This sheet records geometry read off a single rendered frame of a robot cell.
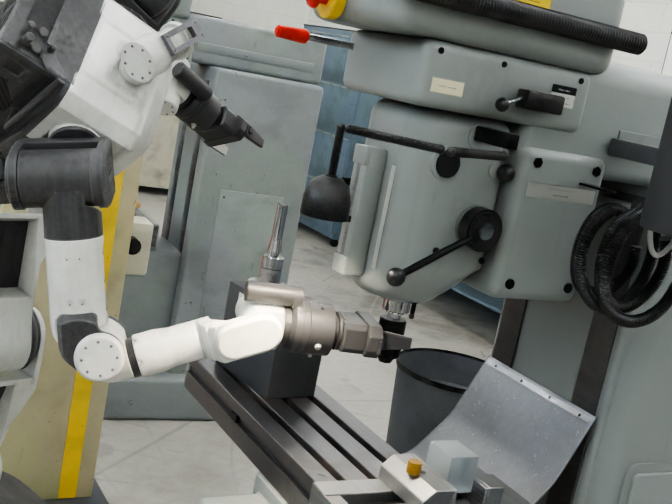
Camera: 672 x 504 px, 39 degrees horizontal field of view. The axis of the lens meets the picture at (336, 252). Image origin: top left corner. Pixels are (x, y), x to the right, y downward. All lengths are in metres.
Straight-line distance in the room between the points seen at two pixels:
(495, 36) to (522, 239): 0.34
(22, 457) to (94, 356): 1.94
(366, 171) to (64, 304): 0.51
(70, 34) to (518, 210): 0.77
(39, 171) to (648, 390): 1.11
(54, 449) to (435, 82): 2.34
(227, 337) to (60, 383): 1.87
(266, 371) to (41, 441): 1.60
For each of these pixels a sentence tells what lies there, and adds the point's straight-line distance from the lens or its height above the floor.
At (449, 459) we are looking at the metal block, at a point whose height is 1.13.
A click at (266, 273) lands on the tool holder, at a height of 1.21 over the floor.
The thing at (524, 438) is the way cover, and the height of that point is 1.05.
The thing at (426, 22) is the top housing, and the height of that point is 1.75.
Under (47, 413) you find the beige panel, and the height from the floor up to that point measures 0.35.
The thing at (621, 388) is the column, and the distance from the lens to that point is 1.79.
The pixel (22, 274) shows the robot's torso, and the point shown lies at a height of 1.15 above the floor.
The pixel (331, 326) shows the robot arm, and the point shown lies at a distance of 1.58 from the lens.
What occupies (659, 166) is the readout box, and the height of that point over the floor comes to 1.61.
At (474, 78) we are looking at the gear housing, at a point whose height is 1.69.
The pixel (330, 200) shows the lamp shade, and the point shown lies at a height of 1.48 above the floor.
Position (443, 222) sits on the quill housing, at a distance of 1.53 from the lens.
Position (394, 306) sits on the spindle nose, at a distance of 1.62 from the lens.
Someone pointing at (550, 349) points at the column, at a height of 1.22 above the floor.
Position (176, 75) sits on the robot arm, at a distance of 1.99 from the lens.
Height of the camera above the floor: 1.67
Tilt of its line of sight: 11 degrees down
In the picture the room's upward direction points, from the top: 11 degrees clockwise
